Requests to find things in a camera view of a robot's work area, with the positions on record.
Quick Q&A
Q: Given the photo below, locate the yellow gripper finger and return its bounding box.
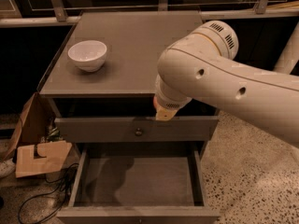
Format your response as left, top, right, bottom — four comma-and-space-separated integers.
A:
156, 107, 177, 121

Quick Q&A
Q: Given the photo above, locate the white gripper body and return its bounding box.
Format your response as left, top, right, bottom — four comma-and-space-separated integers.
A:
155, 76, 192, 110

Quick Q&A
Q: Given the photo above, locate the red apple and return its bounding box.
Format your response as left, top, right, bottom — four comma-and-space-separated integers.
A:
153, 96, 158, 110

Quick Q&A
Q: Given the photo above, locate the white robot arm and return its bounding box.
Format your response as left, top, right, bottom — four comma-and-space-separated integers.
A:
155, 21, 299, 147

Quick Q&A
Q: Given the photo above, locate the brass drawer knob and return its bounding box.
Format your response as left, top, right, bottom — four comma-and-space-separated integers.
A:
135, 128, 143, 136

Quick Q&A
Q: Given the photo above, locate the grey top drawer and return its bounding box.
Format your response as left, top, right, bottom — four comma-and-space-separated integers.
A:
55, 116, 218, 143

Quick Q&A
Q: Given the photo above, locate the grey drawer cabinet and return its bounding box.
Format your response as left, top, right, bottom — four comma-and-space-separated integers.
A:
36, 10, 235, 224

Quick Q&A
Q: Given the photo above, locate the open grey middle drawer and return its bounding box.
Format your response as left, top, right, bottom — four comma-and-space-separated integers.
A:
57, 142, 219, 224

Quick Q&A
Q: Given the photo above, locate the white ceramic bowl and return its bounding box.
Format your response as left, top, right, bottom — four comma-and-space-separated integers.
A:
67, 40, 107, 72

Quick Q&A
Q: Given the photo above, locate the brown cardboard box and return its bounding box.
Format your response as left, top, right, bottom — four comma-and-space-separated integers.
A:
4, 92, 72, 178

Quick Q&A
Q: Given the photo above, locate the white shoe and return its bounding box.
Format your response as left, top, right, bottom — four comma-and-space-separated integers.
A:
0, 159, 16, 178

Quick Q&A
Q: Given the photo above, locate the black cable on floor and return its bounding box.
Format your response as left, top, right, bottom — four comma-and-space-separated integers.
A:
17, 162, 80, 224

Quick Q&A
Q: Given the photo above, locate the white post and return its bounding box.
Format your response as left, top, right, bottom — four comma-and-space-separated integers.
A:
274, 30, 299, 74

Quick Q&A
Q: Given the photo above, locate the metal railing frame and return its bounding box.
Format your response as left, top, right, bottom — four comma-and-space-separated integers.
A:
0, 0, 299, 28

